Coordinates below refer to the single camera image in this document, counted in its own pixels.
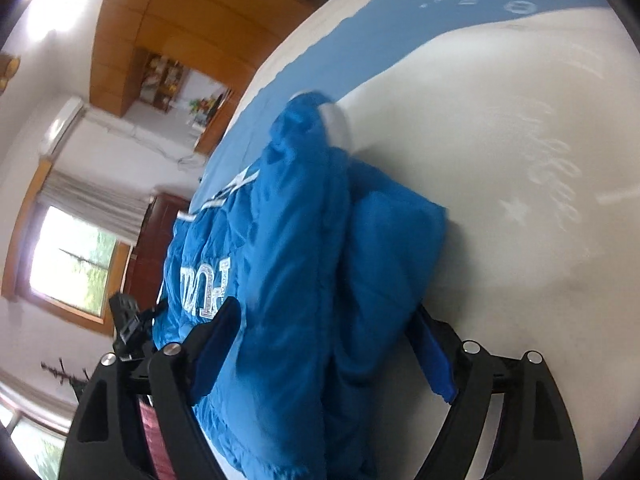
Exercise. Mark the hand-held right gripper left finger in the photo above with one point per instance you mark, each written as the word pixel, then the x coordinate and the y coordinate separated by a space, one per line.
pixel 215 350

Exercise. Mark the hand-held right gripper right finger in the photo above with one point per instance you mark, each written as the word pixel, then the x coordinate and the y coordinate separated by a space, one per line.
pixel 440 360

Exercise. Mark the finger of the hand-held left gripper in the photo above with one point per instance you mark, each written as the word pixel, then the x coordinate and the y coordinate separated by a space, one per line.
pixel 127 322

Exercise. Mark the blue puffer jacket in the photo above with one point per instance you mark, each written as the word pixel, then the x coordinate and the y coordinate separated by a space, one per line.
pixel 300 260

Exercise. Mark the dark wooden headboard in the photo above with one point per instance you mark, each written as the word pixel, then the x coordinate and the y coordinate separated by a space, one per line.
pixel 155 240

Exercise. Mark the wooden framed window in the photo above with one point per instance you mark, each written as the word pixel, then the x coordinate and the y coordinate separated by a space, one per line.
pixel 25 435
pixel 65 260

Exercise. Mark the beige curtain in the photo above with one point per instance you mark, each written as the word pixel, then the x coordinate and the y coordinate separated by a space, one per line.
pixel 95 202

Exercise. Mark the white air conditioner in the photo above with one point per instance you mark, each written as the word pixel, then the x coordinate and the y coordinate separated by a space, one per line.
pixel 60 127

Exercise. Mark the wooden desk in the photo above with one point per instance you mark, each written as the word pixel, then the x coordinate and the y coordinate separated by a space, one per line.
pixel 214 135

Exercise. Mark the blue white printed bedsheet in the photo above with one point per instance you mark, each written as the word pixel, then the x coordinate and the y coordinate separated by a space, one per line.
pixel 500 160

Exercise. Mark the wooden wardrobe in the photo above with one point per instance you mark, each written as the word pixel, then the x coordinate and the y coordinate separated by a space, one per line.
pixel 175 10

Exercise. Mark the wooden wall bookshelf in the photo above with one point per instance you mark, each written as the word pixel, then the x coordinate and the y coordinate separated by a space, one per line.
pixel 160 80

